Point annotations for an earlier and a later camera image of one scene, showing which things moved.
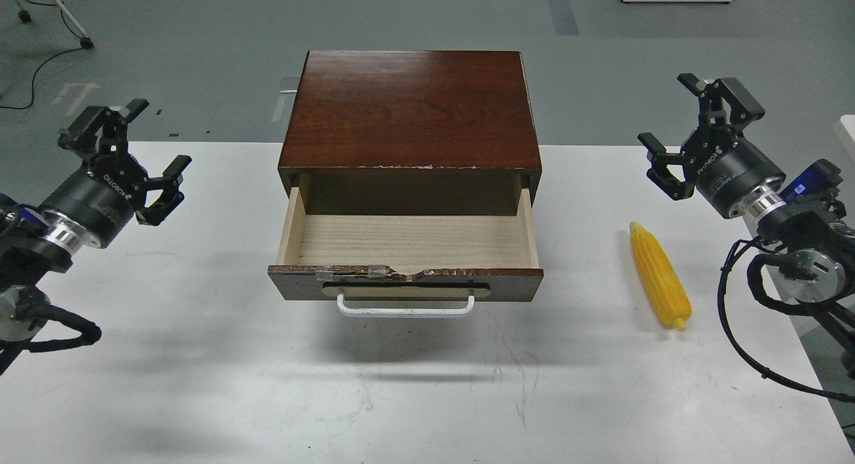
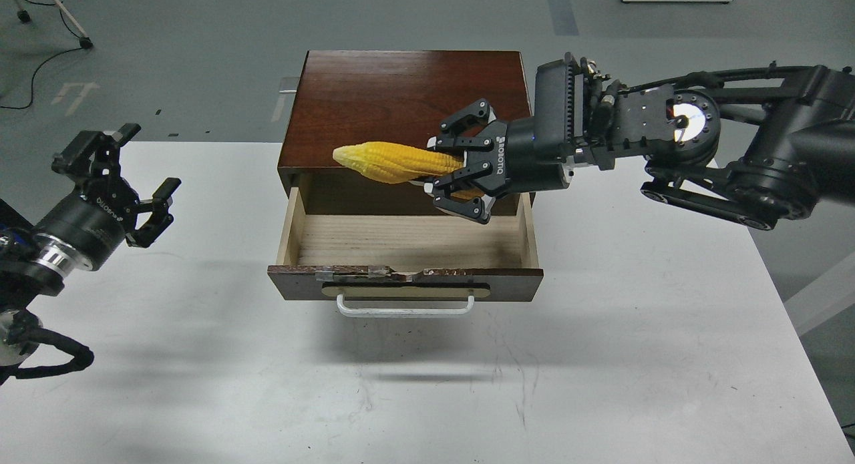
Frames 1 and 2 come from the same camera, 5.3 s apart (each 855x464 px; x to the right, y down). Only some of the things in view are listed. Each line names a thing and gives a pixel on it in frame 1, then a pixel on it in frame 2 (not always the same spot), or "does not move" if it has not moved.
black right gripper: x=724 y=165 to x=515 y=168
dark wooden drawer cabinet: x=411 y=133 does not move
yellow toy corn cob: x=666 y=286 to x=395 y=163
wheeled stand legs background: x=25 y=16 does not move
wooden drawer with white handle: x=407 y=265 does not move
